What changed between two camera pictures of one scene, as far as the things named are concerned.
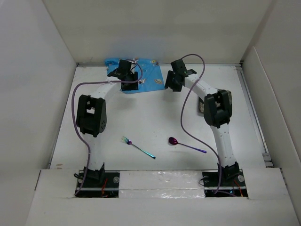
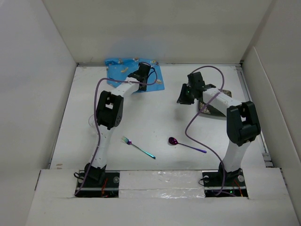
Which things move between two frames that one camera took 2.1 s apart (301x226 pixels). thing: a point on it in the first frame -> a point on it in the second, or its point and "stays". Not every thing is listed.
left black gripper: [132, 87] -> [143, 89]
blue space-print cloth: [150, 76] stays
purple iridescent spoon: [173, 141] stays
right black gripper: [169, 82] -> [182, 99]
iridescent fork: [129, 142] stays
